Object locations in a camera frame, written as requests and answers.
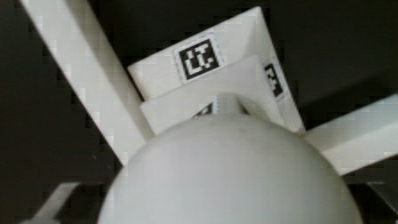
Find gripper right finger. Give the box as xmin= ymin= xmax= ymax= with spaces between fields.
xmin=368 ymin=182 xmax=398 ymax=204

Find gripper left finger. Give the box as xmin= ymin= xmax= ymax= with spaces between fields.
xmin=20 ymin=182 xmax=80 ymax=224

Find white lamp bulb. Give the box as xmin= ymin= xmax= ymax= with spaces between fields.
xmin=98 ymin=95 xmax=363 ymax=224

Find white lamp base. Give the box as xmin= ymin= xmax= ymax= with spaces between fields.
xmin=128 ymin=7 xmax=306 ymax=134

